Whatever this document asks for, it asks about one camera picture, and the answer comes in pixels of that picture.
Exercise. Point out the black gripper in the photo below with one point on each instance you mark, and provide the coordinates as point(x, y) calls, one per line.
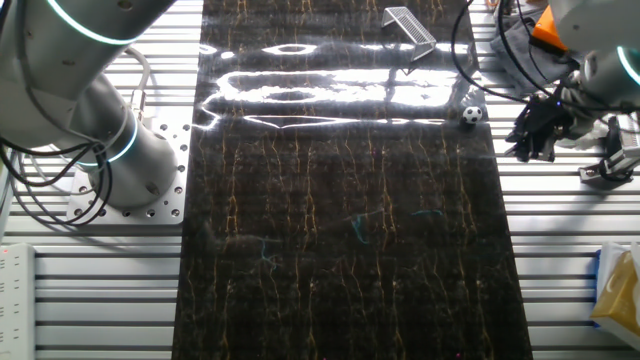
point(547, 120)

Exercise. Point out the small black white soccer ball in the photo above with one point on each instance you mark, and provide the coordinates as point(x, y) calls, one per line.
point(472, 115)

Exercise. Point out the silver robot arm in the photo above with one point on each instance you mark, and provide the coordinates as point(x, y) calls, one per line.
point(60, 60)

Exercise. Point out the white mesh goal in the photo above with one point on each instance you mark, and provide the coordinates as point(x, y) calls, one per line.
point(412, 27)

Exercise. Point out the crumpled white tissue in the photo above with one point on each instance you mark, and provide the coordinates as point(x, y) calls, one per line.
point(592, 140)

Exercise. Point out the orange emergency stop button box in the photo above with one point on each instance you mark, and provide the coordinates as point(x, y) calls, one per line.
point(547, 32)

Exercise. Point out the blue white tissue packet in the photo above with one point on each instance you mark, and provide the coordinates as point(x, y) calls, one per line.
point(597, 275)

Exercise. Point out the black marble pattern mat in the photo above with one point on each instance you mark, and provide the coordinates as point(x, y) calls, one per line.
point(325, 225)

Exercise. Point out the white power strip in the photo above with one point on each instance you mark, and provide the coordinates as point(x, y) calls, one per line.
point(15, 305)

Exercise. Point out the camera stand bracket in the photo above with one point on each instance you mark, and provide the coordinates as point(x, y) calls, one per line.
point(592, 175)

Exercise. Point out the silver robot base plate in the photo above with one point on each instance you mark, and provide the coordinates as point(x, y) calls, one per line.
point(170, 200)

